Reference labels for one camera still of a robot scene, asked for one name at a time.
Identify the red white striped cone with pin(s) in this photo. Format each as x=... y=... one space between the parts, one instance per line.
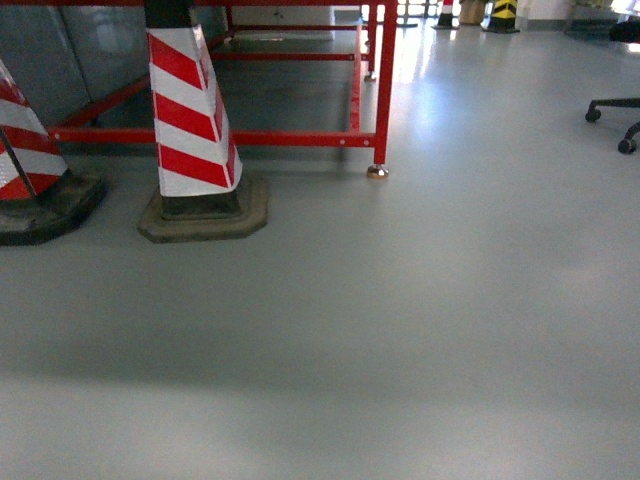
x=202 y=194

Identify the red white traffic cone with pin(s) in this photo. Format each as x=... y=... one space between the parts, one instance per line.
x=446 y=17

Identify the yellow black warning cone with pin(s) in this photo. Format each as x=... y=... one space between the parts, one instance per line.
x=503 y=18

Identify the red metal conveyor frame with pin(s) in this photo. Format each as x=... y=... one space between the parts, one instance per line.
x=83 y=66

